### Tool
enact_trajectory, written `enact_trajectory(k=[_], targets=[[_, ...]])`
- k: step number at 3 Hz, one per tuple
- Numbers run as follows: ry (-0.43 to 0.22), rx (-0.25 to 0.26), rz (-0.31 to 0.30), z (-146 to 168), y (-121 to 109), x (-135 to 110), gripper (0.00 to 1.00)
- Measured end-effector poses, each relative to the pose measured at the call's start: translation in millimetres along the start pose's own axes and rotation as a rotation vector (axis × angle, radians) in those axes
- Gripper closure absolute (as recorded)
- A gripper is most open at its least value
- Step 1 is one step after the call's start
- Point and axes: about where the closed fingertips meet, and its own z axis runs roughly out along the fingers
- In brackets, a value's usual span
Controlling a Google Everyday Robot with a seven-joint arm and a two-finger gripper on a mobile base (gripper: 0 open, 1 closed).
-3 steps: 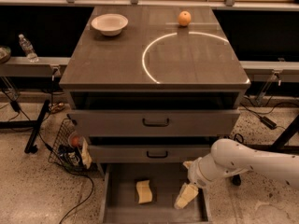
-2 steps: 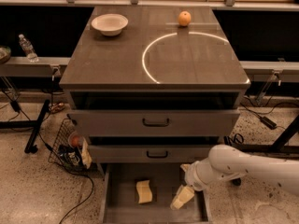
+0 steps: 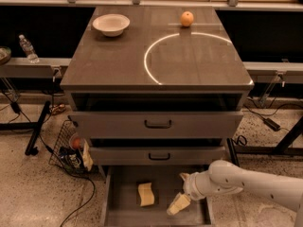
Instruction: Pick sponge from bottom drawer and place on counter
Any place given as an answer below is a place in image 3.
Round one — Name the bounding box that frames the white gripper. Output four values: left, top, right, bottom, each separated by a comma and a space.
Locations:
167, 171, 211, 216

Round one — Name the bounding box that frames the yellow sponge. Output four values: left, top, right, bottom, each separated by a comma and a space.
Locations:
138, 183, 154, 207

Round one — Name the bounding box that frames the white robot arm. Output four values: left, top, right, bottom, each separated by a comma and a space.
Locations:
167, 160, 303, 227

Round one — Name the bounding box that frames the middle grey drawer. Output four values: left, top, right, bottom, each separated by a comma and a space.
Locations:
90, 146, 226, 166

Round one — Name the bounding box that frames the bottom open grey drawer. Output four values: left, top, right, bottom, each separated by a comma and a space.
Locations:
100, 166, 214, 227

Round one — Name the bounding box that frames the top grey drawer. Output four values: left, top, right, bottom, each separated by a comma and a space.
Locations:
70, 112, 243, 139

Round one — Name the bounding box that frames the grey drawer cabinet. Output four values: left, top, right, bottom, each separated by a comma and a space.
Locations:
61, 6, 254, 158

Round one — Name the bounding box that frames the black cabinet leg right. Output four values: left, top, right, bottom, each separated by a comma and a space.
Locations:
227, 138, 240, 166

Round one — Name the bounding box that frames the black power adapter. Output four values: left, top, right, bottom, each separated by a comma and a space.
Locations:
263, 118, 280, 131

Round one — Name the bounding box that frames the black table leg left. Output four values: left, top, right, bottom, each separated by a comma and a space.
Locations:
25, 101, 50, 156

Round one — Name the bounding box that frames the orange fruit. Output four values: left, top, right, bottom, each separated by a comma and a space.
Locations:
180, 11, 194, 27

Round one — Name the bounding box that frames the white bowl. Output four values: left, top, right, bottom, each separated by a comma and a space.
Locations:
93, 14, 130, 37

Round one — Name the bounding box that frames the clear plastic water bottle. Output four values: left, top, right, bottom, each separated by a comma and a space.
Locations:
19, 34, 40, 63

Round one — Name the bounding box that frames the dark bowl at left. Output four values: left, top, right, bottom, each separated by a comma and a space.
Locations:
0, 46, 11, 64

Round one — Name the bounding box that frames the wire basket with items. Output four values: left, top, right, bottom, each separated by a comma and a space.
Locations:
49, 120, 93, 174

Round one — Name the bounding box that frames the black floor cable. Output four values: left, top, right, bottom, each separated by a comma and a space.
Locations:
37, 132, 97, 227

